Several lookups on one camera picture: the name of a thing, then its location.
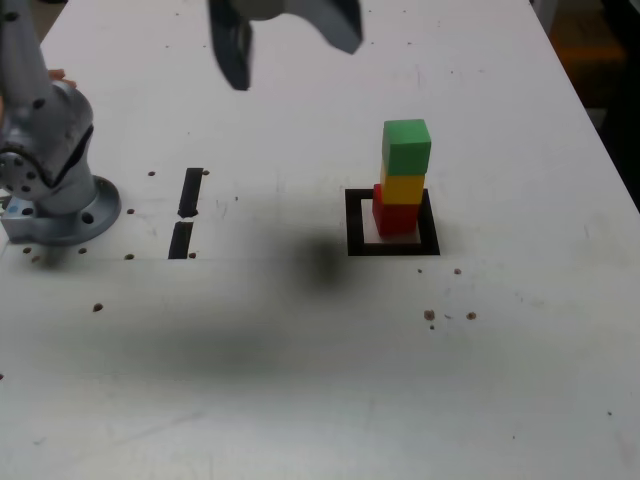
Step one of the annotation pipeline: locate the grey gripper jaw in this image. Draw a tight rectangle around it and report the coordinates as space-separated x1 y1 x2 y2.
208 0 255 92
234 0 364 56

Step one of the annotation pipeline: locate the green cube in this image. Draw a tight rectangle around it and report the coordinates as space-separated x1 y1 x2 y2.
382 118 432 177

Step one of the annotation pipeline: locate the yellow cube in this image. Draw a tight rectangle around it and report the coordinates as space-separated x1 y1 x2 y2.
379 162 426 206

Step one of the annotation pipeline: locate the red cube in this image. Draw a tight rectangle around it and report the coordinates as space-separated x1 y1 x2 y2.
372 183 419 238

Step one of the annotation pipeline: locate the black tape square outline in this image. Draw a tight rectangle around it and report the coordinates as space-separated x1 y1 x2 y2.
344 187 441 258

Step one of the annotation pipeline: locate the black tape strip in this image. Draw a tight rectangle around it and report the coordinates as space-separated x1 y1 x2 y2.
168 167 205 261

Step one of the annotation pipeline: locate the orange background box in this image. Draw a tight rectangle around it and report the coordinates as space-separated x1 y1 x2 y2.
547 17 629 66

